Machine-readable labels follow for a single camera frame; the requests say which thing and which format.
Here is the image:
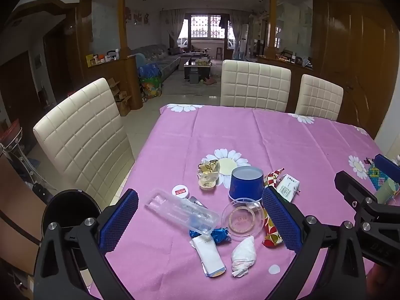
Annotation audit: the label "barred window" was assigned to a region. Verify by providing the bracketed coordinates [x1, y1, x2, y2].
[181, 14, 235, 51]

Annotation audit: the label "red gold candy wrapper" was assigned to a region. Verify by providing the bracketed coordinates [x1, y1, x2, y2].
[264, 168, 285, 191]

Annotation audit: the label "grey sofa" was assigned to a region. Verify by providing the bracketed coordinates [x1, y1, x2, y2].
[129, 44, 182, 79]

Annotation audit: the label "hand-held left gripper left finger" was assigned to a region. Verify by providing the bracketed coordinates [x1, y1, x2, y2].
[33, 188, 140, 300]

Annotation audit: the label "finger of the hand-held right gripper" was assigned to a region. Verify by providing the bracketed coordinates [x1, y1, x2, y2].
[334, 170, 380, 229]
[373, 154, 400, 185]

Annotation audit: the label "dark coffee table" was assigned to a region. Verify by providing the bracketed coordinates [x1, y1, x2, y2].
[184, 57, 214, 81]

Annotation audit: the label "white standing air conditioner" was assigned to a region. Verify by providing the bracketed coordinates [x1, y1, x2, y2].
[239, 25, 251, 60]

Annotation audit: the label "white tissue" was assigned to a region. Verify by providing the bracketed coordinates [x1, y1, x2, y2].
[230, 236, 257, 278]

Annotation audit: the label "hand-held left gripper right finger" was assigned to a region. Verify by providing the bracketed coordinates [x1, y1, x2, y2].
[261, 187, 368, 300]

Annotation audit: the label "black round bin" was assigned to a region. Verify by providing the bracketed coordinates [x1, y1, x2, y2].
[42, 189, 102, 271]

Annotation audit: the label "colourful beaded box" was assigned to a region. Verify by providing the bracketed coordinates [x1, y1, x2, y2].
[366, 159, 391, 191]

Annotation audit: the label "pale green tube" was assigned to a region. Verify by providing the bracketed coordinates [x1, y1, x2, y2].
[375, 179, 400, 204]

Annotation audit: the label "small round white lid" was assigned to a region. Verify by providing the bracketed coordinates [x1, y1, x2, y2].
[172, 185, 191, 198]

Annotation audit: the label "stack of cardboard boxes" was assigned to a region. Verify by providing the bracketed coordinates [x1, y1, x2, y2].
[109, 79, 132, 117]

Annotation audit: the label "wall pictures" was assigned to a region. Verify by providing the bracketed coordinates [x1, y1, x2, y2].
[125, 8, 151, 26]

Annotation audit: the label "colourful printed bag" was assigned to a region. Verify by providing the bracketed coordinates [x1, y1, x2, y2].
[138, 64, 163, 100]

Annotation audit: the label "small pudding cup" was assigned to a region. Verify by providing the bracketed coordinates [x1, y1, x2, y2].
[198, 175, 218, 191]

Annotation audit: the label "cream padded dining chair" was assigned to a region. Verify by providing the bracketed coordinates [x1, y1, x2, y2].
[33, 77, 133, 201]
[220, 59, 292, 112]
[295, 74, 344, 122]

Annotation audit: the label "blue paper cup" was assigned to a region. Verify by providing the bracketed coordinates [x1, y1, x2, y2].
[229, 165, 265, 202]

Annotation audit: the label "wooden half wall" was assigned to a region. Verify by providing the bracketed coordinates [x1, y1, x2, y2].
[79, 56, 140, 108]

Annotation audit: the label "clear round plastic lid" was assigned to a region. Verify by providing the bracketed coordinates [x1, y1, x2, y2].
[221, 200, 266, 242]

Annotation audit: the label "wooden pillar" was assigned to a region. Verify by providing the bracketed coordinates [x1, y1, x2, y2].
[266, 0, 279, 58]
[116, 0, 130, 58]

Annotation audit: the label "gold foil wrapper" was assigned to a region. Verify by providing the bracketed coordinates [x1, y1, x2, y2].
[197, 159, 219, 177]

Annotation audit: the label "red yellow snack wrapper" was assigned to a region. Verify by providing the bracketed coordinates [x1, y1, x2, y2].
[262, 208, 285, 247]

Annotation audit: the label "brown wooden cabinet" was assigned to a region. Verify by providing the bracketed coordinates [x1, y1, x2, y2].
[0, 154, 47, 266]

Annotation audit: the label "white milk carton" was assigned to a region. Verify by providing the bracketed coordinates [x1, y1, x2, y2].
[275, 173, 301, 202]

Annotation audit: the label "row of small packages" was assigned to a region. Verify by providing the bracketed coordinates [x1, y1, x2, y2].
[86, 49, 121, 67]

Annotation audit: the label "pink floral tablecloth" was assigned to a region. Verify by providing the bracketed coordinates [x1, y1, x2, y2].
[89, 103, 400, 300]

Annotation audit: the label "blue foil wrapper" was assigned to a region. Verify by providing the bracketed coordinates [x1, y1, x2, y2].
[189, 226, 232, 244]

